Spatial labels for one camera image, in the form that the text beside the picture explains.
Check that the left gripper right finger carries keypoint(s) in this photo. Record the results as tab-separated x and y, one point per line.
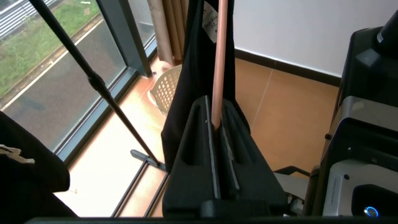
261	189

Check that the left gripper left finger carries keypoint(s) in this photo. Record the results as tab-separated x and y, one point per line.
192	186

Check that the black garment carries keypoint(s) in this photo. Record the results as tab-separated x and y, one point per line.
192	62

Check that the pink clothes hanger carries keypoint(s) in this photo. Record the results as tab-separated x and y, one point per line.
219	62

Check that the black shorts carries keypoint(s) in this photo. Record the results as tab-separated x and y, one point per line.
25	186

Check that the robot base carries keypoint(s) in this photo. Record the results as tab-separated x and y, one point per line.
367	140

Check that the white laundry basket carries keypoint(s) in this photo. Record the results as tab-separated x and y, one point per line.
166	90

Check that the black clothes rack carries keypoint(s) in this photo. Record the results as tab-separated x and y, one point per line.
96	82

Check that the beige curtain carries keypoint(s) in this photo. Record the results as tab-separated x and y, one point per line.
164	31

